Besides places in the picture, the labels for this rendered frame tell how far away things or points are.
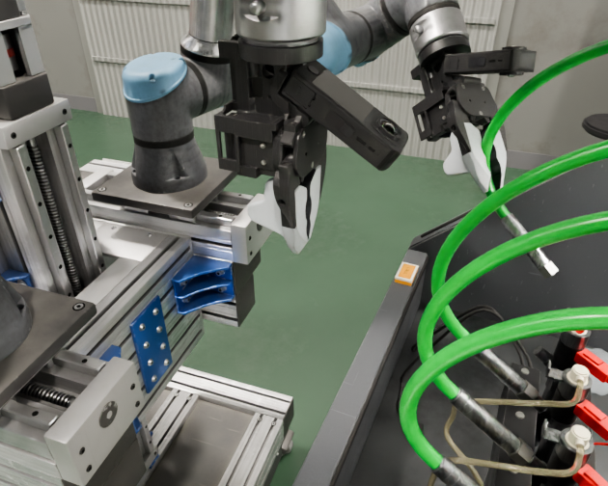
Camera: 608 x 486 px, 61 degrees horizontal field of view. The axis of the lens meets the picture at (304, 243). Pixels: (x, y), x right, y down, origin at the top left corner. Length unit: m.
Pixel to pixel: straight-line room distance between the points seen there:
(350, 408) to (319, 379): 1.30
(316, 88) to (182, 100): 0.59
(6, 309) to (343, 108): 0.50
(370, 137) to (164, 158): 0.64
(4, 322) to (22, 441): 0.15
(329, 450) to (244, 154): 0.38
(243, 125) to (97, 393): 0.41
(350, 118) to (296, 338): 1.78
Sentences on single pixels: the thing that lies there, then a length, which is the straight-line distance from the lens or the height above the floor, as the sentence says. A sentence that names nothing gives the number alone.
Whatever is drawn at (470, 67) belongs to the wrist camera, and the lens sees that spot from 0.72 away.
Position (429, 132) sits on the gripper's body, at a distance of 0.75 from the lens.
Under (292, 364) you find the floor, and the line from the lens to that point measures 2.06.
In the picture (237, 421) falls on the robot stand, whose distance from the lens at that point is 1.64.
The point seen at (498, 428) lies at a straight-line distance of 0.56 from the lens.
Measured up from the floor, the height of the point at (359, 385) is 0.95.
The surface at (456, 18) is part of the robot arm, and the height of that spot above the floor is 1.38.
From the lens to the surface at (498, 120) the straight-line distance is 0.69.
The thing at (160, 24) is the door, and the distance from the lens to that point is 4.19.
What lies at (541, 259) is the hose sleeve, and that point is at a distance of 0.73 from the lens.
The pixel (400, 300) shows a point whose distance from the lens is 0.89.
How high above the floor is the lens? 1.51
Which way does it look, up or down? 34 degrees down
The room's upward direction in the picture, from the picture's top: straight up
